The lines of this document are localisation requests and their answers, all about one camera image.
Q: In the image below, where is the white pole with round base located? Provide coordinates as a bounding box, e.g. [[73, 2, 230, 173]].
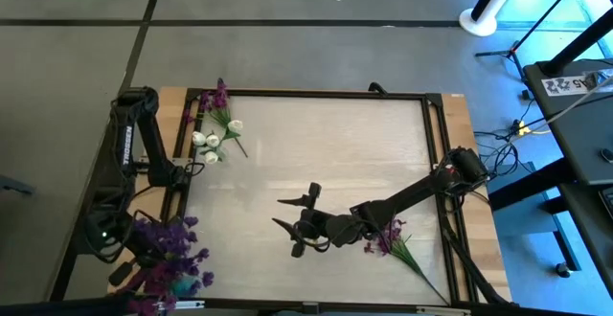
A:
[[458, 0, 528, 38]]

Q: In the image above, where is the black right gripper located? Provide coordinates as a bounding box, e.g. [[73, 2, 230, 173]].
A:
[[270, 181, 359, 260]]

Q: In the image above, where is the white printed label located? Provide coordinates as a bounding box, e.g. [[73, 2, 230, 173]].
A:
[[540, 74, 602, 98]]

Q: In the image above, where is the magenta artificial flower bunch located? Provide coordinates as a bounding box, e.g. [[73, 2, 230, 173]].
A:
[[362, 217, 451, 306], [126, 258, 193, 316], [184, 77, 250, 159]]

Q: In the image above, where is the black tripod stand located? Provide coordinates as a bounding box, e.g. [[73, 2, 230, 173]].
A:
[[473, 0, 593, 102]]

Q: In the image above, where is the black cable conduit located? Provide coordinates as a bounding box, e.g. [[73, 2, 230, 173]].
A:
[[440, 210, 511, 306]]

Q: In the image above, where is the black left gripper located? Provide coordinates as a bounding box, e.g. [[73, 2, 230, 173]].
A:
[[108, 232, 155, 287]]

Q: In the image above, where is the black side table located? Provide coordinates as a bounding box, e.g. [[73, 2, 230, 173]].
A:
[[521, 59, 613, 303]]

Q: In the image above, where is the black aluminium table frame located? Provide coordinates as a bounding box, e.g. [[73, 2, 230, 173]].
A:
[[160, 85, 480, 307]]

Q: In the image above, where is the yellow power plug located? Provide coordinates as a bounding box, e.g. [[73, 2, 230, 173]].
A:
[[514, 120, 552, 138]]

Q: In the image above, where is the silver metal bracket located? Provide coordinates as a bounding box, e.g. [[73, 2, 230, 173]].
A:
[[157, 299, 206, 312]]

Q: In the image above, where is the purple artificial flower bunch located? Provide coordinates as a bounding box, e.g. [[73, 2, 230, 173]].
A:
[[128, 214, 216, 303]]

